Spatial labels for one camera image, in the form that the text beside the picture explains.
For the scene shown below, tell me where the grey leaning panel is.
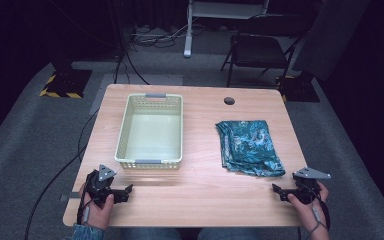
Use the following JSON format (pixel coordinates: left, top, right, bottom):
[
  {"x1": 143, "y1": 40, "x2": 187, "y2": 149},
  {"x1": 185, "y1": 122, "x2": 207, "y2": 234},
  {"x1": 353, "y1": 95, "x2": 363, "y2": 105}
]
[{"x1": 292, "y1": 0, "x2": 372, "y2": 82}]

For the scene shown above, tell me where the pale green plastic basket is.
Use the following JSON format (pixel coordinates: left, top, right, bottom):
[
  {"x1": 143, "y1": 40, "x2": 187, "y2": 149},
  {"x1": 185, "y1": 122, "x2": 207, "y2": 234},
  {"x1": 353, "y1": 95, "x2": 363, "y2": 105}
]
[{"x1": 114, "y1": 93, "x2": 184, "y2": 171}]

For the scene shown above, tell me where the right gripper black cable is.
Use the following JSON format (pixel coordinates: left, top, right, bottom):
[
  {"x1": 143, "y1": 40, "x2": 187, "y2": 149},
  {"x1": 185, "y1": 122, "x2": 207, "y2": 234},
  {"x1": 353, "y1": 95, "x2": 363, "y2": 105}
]
[{"x1": 308, "y1": 183, "x2": 332, "y2": 235}]

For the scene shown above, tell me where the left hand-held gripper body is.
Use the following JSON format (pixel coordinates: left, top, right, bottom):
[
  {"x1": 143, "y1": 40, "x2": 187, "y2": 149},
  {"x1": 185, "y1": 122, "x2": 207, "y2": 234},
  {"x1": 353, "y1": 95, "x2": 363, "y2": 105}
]
[{"x1": 85, "y1": 163, "x2": 127, "y2": 205}]

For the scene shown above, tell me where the person's right hand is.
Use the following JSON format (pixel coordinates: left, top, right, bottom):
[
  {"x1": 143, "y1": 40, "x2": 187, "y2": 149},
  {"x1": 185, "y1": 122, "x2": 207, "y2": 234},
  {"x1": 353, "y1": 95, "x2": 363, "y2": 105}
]
[{"x1": 286, "y1": 181, "x2": 331, "y2": 235}]

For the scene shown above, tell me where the black folding chair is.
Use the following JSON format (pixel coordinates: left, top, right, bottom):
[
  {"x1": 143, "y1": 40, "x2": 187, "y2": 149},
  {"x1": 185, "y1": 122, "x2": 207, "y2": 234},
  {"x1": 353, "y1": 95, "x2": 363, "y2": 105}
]
[{"x1": 220, "y1": 14, "x2": 305, "y2": 88}]

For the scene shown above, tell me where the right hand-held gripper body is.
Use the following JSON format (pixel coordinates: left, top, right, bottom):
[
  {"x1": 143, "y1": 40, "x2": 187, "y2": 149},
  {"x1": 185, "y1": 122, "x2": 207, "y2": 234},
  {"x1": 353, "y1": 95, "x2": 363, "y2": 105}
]
[{"x1": 286, "y1": 166, "x2": 332, "y2": 205}]

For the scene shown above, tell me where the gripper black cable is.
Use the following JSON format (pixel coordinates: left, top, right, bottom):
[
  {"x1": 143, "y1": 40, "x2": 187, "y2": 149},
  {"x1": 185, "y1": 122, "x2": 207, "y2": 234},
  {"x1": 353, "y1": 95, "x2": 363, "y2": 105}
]
[
  {"x1": 308, "y1": 183, "x2": 332, "y2": 235},
  {"x1": 76, "y1": 182, "x2": 92, "y2": 226}
]

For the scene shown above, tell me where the black yellow striped stand base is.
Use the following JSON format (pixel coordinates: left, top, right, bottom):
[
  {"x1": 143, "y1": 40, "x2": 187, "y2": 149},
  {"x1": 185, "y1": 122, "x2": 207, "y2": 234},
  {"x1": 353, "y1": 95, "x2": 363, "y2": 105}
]
[
  {"x1": 39, "y1": 68, "x2": 93, "y2": 100},
  {"x1": 275, "y1": 74, "x2": 321, "y2": 103}
]

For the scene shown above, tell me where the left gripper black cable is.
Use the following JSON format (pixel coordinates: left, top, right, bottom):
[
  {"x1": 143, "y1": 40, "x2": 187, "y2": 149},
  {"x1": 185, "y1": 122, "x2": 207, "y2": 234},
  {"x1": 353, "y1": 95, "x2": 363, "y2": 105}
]
[{"x1": 76, "y1": 182, "x2": 92, "y2": 226}]

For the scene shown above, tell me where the teal patterned cloth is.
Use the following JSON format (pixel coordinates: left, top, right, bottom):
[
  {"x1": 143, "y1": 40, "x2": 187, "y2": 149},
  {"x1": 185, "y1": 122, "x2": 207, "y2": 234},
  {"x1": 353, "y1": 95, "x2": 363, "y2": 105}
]
[{"x1": 215, "y1": 119, "x2": 287, "y2": 178}]

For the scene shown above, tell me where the white metal stand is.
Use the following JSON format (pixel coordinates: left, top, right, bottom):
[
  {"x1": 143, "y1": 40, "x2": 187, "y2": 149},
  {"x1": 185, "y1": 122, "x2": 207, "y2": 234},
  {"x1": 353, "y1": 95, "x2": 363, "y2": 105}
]
[{"x1": 182, "y1": 0, "x2": 271, "y2": 59}]

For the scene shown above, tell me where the long black floor cable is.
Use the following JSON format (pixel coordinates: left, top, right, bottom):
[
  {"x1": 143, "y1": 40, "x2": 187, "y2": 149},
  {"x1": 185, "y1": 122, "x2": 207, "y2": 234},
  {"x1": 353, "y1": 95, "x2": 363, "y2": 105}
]
[{"x1": 24, "y1": 108, "x2": 100, "y2": 240}]

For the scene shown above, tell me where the person's left hand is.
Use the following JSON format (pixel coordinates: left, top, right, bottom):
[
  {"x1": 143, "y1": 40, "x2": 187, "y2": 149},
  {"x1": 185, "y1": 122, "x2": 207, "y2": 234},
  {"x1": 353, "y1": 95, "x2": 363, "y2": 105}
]
[{"x1": 78, "y1": 184, "x2": 115, "y2": 232}]

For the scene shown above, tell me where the bundle of floor cables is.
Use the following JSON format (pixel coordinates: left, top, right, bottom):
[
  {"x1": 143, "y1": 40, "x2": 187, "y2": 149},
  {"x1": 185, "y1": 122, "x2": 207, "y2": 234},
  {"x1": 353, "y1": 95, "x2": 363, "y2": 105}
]
[{"x1": 113, "y1": 23, "x2": 189, "y2": 85}]

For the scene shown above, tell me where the grey tab at table edge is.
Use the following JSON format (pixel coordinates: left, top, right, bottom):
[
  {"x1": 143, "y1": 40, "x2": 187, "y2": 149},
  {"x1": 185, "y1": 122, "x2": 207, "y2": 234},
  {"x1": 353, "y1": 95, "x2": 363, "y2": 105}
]
[{"x1": 59, "y1": 192, "x2": 81, "y2": 203}]

